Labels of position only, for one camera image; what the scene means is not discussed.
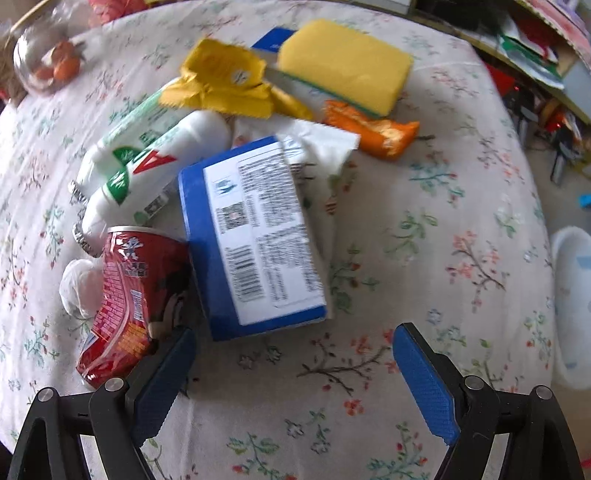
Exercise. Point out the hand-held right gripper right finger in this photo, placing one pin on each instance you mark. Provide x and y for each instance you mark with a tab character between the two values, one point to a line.
425	385

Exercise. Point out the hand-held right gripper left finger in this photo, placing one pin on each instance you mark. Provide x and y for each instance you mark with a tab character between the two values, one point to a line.
161	385

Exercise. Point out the crushed red printed can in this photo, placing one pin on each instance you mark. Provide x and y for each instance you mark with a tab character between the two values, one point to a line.
134	295

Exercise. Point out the white tissue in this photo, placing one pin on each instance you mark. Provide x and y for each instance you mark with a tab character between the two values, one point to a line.
81	286

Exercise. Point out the white plastic basin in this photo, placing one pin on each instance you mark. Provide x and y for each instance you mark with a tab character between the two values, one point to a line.
572	323

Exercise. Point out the blue white cardboard box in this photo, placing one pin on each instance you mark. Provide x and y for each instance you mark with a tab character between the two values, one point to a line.
258	240

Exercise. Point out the white bottle green red label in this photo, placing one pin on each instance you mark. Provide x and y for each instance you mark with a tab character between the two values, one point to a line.
157	170

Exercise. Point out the white plastic wrapper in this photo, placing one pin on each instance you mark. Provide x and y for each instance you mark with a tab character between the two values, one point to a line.
323	147

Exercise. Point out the orange snack packet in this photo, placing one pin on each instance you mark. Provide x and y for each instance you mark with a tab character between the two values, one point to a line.
369	131

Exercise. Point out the white green printed packet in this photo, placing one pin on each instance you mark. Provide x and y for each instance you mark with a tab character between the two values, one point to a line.
134	124

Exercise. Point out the yellow wrapper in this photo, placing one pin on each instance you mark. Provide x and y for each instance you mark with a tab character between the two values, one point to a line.
221	69

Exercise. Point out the floral tablecloth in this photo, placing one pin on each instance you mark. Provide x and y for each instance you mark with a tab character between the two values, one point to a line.
392	258

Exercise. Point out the red box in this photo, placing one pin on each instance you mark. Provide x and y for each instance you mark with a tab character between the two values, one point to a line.
503	83

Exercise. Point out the white drawer cabinet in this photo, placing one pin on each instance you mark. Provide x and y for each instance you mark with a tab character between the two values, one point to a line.
572	99

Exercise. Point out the yellow sponge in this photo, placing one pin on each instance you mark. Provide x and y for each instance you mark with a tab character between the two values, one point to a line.
341	64

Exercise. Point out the small orange fruit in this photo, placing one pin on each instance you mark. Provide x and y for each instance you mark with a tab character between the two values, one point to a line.
45	72
64	68

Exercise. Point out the clear glass bowl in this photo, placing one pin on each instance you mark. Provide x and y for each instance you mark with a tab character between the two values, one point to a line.
27	69

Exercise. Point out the pile of colourful bags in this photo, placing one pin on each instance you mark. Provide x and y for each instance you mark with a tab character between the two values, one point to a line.
531	44

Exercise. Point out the small blue white packet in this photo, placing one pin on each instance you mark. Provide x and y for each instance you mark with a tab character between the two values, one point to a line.
272	40

